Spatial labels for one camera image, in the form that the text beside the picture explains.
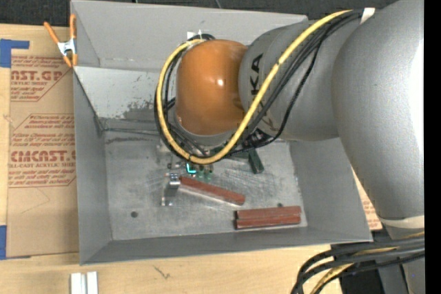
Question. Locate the brown cardboard board red print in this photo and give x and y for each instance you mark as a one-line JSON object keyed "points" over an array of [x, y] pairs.
{"points": [[41, 148]]}

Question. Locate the dark green flat block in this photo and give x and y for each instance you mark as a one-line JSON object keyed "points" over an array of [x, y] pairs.
{"points": [[256, 162]]}

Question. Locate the red-brown flat block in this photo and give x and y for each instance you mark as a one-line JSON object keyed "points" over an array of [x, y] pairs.
{"points": [[267, 222], [213, 190], [268, 211]]}

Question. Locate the grey metal bin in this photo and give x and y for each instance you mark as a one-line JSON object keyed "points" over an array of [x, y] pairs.
{"points": [[138, 182]]}

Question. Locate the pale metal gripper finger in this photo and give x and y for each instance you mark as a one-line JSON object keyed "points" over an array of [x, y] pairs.
{"points": [[173, 181]]}

